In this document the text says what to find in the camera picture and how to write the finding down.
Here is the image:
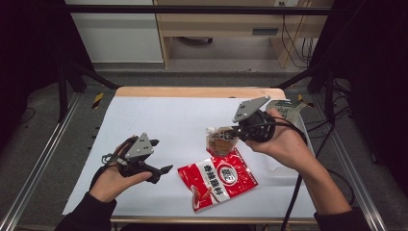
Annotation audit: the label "red and white sauce packet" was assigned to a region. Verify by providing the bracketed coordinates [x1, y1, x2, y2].
[177, 147, 260, 214]

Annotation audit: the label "person's left hand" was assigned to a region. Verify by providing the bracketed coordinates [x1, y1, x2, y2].
[89, 142, 153, 204]

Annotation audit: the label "black metal stand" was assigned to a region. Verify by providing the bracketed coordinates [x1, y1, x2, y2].
[272, 57, 338, 127]
[57, 61, 121, 123]

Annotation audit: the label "green and gold sauce packet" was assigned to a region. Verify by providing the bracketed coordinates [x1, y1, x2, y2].
[266, 99, 308, 130]

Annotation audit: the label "wooden desk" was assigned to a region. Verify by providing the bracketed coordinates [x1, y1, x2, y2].
[153, 0, 335, 70]

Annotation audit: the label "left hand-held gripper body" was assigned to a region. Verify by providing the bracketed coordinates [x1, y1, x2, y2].
[116, 132, 156, 178]

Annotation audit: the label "translucent plastic container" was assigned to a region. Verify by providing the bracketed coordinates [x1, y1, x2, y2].
[260, 107, 318, 178]

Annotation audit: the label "right hand-held gripper cable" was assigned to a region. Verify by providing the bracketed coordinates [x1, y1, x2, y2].
[235, 117, 309, 231]

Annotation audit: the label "black hanging cables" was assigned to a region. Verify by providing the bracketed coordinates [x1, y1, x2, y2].
[278, 1, 319, 69]

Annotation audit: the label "spouted sauce pouch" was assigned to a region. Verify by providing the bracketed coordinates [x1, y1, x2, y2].
[205, 125, 241, 159]

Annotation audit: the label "black horizontal frame bar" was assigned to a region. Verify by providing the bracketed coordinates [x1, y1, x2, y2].
[64, 4, 333, 16]

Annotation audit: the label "white cabinet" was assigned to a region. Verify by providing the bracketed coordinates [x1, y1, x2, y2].
[64, 0, 165, 64]

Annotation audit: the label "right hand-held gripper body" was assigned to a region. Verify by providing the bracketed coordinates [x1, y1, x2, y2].
[232, 95, 277, 144]

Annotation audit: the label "aluminium frame rail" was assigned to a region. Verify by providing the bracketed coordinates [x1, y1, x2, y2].
[0, 91, 83, 231]
[312, 94, 388, 231]

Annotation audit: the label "black floor cables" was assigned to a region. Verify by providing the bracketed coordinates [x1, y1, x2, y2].
[304, 76, 356, 206]

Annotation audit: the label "wooden table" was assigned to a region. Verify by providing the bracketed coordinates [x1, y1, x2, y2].
[76, 86, 325, 225]

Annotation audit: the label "yellow and black tape strip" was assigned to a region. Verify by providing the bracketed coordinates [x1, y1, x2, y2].
[296, 93, 316, 109]
[90, 91, 106, 110]

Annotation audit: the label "white table mat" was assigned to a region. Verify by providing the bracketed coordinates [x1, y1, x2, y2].
[62, 96, 332, 219]

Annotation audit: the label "person's right hand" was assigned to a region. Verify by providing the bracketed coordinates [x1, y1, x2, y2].
[244, 107, 318, 173]

